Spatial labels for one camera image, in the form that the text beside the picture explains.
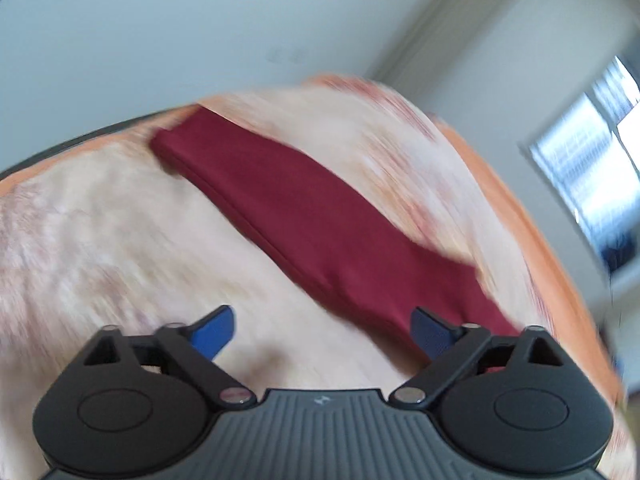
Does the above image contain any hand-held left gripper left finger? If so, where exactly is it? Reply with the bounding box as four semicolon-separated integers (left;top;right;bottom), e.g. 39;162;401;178
82;305;257;408

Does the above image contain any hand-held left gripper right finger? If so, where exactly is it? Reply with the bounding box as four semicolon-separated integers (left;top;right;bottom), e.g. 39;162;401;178
389;307;563;408

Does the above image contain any dark red garment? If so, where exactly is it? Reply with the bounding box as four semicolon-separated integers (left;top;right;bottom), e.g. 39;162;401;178
149;107;523;376

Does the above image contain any cream floral patterned blanket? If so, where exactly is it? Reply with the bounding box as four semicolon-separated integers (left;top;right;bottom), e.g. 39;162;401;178
0;75;631;480

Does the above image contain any window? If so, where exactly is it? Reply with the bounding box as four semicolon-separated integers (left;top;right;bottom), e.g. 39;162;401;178
520;55;640;276

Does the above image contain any white curtain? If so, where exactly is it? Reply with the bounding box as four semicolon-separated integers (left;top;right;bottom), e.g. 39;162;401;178
367;0;483;111

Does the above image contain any dark bed frame edge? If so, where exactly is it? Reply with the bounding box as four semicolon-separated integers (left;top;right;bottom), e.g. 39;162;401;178
0;104;198;181

